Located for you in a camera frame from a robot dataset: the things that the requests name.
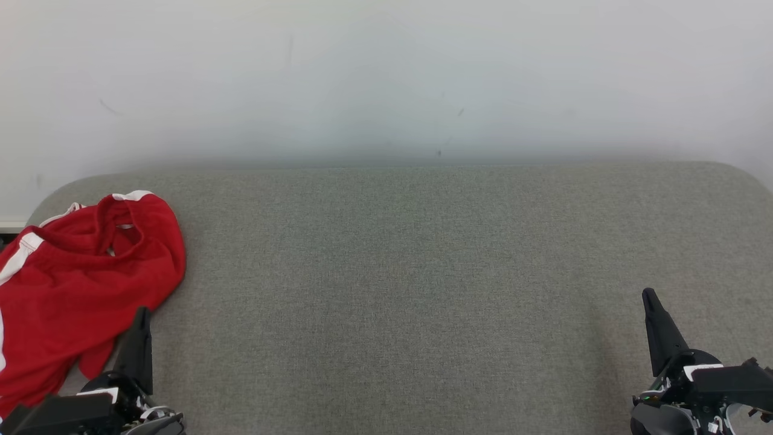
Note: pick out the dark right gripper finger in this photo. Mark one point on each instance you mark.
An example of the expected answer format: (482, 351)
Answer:
(663, 338)

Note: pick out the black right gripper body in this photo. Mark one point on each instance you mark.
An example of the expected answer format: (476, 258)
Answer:
(737, 383)

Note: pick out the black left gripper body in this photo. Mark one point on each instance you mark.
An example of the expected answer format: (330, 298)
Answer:
(60, 414)

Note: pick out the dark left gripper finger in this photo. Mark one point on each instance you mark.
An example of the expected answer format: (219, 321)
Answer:
(137, 356)

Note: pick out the red Bulls 23 shorts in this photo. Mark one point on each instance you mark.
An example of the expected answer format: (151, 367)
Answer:
(78, 290)

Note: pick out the white baseboard strip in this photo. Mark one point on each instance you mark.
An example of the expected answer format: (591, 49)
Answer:
(12, 226)

